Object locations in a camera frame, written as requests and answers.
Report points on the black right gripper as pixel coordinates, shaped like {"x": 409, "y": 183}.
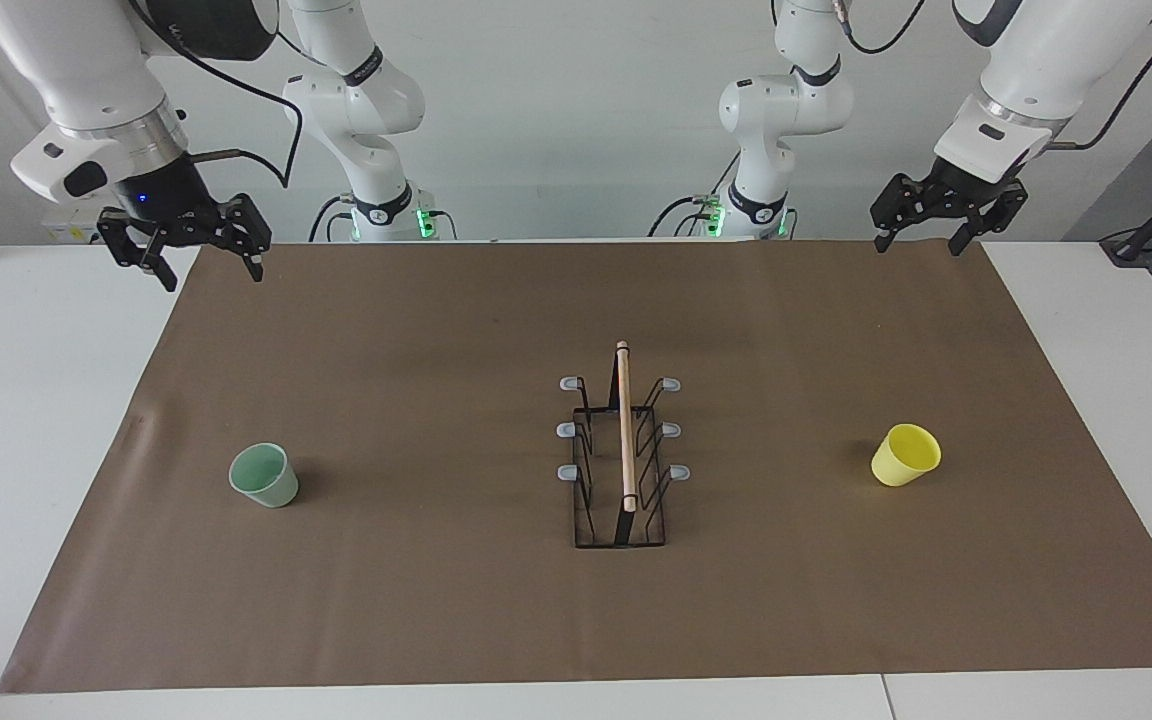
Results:
{"x": 171, "y": 200}

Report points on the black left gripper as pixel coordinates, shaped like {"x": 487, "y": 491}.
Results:
{"x": 966, "y": 190}

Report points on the light green plastic cup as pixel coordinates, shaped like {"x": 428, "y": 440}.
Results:
{"x": 271, "y": 482}

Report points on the yellow plastic cup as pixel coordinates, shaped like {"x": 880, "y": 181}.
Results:
{"x": 901, "y": 460}

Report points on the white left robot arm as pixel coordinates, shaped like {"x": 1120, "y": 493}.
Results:
{"x": 1036, "y": 50}

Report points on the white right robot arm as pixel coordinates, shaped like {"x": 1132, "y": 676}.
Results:
{"x": 66, "y": 60}

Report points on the white power strip box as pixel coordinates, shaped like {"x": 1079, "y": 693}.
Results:
{"x": 71, "y": 232}

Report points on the brown table mat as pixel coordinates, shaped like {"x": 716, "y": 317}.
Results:
{"x": 386, "y": 400}

